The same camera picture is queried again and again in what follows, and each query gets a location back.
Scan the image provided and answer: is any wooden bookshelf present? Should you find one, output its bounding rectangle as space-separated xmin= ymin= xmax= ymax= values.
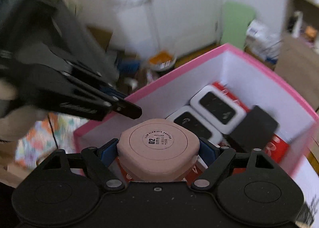
xmin=274 ymin=0 xmax=319 ymax=111

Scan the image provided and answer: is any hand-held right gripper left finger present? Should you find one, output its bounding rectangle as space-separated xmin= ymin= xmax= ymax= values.
xmin=37 ymin=138 xmax=125 ymax=192

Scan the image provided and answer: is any black battery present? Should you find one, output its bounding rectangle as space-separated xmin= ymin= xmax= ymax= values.
xmin=228 ymin=105 xmax=279 ymax=154

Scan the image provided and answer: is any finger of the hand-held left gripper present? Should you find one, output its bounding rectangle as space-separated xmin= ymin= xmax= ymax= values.
xmin=101 ymin=95 xmax=142 ymax=120
xmin=98 ymin=85 xmax=128 ymax=100

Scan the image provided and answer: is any pink cardboard box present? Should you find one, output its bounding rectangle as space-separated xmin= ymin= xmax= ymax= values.
xmin=73 ymin=43 xmax=319 ymax=181

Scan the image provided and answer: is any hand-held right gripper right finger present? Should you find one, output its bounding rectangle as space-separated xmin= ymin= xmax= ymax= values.
xmin=191 ymin=137 xmax=282 ymax=192

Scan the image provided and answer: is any white striped cloth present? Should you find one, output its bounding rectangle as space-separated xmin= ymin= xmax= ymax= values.
xmin=294 ymin=153 xmax=319 ymax=218

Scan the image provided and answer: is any pink compact case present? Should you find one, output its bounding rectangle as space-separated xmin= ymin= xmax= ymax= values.
xmin=117 ymin=118 xmax=200 ymax=182

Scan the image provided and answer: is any white and black pocket router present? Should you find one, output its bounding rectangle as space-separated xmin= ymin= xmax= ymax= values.
xmin=190 ymin=85 xmax=246 ymax=135
xmin=166 ymin=112 xmax=224 ymax=147

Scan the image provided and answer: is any light green panel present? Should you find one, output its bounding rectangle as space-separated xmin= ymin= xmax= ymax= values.
xmin=221 ymin=1 xmax=257 ymax=50

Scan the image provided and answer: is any colourful printed blanket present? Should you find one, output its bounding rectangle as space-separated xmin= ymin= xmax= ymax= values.
xmin=15 ymin=113 xmax=83 ymax=169

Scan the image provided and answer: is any red patterned flat box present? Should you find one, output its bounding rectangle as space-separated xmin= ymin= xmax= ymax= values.
xmin=119 ymin=81 xmax=290 ymax=183

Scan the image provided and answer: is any container with orange contents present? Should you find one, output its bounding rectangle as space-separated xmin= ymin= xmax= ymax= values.
xmin=147 ymin=50 xmax=177 ymax=71

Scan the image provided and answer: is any pack of paper rolls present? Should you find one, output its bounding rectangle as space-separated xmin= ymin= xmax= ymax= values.
xmin=245 ymin=20 xmax=282 ymax=61

